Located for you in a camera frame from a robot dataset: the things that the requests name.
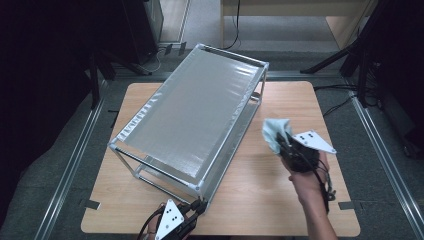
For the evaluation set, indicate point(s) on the person's left hand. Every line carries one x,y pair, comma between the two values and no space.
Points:
152,230

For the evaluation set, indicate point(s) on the dark floor tape piece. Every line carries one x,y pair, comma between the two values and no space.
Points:
182,48
168,49

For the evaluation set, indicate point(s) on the metal floor rail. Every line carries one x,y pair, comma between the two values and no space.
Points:
300,74
71,166
388,166

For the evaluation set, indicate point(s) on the black tripod stand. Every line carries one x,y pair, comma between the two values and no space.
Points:
333,58
95,83

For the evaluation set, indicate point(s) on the light blue cloth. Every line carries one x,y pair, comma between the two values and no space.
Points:
271,133

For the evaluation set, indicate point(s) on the dark curtain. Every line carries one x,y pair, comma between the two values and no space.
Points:
40,83

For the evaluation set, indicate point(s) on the person's right hand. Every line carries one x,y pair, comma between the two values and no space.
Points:
308,186

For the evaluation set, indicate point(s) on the silver two-tier shelf rack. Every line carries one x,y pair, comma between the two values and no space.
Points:
190,110

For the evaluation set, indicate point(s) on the light wooden desk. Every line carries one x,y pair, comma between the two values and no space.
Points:
343,30

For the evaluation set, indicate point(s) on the grey tape strip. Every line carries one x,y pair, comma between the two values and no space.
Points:
346,205
90,204

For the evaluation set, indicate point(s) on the light wooden board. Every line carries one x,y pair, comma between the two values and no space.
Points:
173,20

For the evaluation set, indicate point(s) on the black floor tape strip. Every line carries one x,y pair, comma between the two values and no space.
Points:
115,118

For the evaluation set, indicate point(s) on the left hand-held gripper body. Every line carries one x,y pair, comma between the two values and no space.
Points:
170,218

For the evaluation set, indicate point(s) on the black computer tower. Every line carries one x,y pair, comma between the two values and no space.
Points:
143,26

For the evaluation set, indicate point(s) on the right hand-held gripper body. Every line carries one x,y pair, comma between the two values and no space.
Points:
313,141

